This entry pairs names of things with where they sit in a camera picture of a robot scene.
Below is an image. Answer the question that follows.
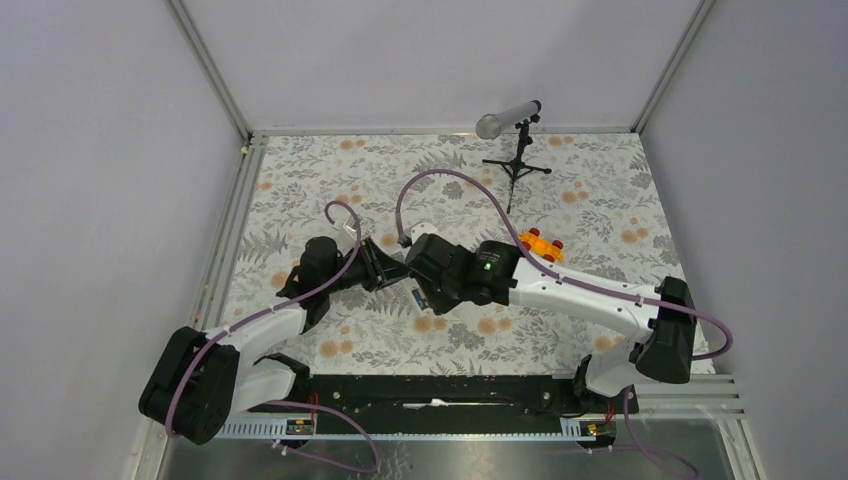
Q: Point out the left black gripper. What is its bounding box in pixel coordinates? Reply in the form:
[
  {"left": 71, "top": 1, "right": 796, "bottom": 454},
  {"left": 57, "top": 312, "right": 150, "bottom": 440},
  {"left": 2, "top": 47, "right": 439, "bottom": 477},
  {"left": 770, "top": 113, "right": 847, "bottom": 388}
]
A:
[{"left": 323, "top": 237, "right": 410, "bottom": 295}]

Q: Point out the white remote control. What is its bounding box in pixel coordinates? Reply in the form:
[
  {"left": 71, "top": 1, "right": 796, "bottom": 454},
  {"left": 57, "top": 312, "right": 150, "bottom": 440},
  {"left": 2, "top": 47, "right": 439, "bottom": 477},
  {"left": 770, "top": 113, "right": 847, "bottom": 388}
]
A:
[{"left": 410, "top": 288, "right": 429, "bottom": 310}]

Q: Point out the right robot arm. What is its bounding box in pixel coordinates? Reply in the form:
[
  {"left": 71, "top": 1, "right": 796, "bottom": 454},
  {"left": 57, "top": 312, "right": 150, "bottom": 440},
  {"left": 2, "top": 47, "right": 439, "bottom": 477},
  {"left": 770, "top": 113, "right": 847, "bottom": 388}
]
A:
[{"left": 405, "top": 233, "right": 697, "bottom": 412}]

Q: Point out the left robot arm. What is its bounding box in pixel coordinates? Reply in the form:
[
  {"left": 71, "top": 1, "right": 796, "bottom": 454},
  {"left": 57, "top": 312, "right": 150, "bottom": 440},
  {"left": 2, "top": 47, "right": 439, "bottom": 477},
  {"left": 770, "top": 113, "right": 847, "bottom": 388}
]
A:
[{"left": 138, "top": 236, "right": 409, "bottom": 445}]

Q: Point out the orange toy car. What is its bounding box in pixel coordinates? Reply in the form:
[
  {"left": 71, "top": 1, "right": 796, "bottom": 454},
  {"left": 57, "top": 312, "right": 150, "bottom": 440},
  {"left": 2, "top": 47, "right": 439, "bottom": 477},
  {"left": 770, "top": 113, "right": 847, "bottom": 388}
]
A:
[{"left": 519, "top": 227, "right": 564, "bottom": 263}]

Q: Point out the black tripod mic stand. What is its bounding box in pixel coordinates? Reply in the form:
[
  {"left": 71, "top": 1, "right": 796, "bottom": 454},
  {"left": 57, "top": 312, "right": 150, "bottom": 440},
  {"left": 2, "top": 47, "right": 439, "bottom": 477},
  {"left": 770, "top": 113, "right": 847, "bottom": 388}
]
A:
[{"left": 482, "top": 114, "right": 552, "bottom": 214}]

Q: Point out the silver microphone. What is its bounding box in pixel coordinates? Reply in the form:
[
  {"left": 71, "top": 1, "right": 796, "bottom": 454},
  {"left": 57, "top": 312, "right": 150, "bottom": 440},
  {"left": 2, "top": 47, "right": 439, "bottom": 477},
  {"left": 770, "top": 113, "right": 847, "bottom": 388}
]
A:
[{"left": 475, "top": 100, "right": 542, "bottom": 140}]

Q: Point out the floral table mat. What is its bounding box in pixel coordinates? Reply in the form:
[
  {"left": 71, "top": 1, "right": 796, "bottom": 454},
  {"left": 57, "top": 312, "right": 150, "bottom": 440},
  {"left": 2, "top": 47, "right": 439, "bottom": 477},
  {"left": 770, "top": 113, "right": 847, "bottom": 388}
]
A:
[{"left": 220, "top": 134, "right": 683, "bottom": 375}]

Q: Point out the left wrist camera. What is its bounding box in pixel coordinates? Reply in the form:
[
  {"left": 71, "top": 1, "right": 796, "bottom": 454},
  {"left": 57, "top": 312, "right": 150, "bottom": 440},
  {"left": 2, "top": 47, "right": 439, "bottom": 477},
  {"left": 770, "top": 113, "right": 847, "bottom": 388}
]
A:
[{"left": 335, "top": 224, "right": 358, "bottom": 252}]

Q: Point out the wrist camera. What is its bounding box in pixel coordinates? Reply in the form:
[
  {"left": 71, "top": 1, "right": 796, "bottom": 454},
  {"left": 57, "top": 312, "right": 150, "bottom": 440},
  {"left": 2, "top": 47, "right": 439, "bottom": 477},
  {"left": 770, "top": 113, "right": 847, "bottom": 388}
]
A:
[
  {"left": 398, "top": 222, "right": 438, "bottom": 249},
  {"left": 335, "top": 224, "right": 358, "bottom": 252}
]

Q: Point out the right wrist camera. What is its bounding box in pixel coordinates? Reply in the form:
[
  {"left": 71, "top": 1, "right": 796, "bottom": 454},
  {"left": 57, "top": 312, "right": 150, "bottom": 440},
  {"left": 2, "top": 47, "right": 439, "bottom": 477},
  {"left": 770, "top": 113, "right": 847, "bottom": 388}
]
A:
[{"left": 398, "top": 222, "right": 438, "bottom": 249}]

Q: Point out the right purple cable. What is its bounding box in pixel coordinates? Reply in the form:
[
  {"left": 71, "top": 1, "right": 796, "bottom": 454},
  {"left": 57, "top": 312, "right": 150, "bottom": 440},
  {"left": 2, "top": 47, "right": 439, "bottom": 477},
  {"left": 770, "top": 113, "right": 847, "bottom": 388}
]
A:
[{"left": 395, "top": 169, "right": 735, "bottom": 362}]

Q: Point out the purple cable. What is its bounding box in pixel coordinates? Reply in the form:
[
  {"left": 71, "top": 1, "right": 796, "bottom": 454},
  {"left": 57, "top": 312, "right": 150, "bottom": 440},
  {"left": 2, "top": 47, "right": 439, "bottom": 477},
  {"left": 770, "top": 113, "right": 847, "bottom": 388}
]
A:
[
  {"left": 164, "top": 200, "right": 363, "bottom": 440},
  {"left": 395, "top": 169, "right": 735, "bottom": 362}
]

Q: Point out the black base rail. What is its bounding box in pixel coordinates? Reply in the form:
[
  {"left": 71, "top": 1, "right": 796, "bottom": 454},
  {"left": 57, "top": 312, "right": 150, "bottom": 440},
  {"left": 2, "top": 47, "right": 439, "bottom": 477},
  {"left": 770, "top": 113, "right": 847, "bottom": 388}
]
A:
[{"left": 287, "top": 375, "right": 639, "bottom": 435}]

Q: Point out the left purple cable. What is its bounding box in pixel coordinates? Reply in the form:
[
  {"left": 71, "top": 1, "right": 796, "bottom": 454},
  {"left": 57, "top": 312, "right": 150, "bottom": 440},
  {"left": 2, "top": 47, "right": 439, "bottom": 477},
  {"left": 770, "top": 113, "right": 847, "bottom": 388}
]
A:
[{"left": 164, "top": 200, "right": 363, "bottom": 440}]

